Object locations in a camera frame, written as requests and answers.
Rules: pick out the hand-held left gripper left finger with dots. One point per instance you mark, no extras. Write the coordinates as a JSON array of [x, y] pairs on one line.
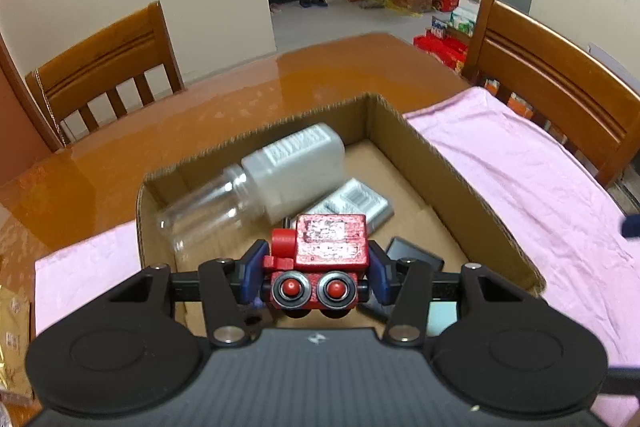
[[253, 273]]

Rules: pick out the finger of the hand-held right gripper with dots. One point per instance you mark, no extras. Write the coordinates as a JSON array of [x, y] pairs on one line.
[[632, 227]]

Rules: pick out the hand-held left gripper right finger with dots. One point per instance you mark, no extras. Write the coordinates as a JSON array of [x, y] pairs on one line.
[[378, 278]]

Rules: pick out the black phone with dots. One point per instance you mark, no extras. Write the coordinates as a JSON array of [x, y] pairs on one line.
[[415, 254]]

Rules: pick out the red toy robot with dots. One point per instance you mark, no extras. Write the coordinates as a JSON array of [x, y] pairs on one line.
[[325, 243]]

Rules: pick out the clear plastic jar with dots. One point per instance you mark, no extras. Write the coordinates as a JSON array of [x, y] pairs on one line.
[[210, 212]]

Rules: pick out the white plastic bottle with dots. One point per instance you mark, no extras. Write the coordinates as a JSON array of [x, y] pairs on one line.
[[300, 167]]

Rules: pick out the cardboard box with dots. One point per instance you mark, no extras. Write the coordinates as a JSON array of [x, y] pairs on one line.
[[425, 157]]

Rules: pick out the pink cloth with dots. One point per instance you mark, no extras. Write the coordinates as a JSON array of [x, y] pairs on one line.
[[500, 167]]

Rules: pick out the wooden chair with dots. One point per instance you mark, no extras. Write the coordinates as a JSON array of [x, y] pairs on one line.
[[110, 52], [550, 67]]

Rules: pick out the stack of red packages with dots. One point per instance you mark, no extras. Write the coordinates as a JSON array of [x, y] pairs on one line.
[[440, 49]]

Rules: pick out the gold foil packet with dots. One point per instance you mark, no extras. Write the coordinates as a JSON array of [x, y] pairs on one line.
[[12, 332]]

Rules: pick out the green and white box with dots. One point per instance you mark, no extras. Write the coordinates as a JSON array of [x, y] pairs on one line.
[[464, 21]]

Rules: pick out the brown wooden door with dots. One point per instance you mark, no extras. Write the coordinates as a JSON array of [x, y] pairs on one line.
[[15, 132]]

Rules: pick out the dark shoes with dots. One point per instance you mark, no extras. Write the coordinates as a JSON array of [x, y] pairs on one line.
[[311, 1]]

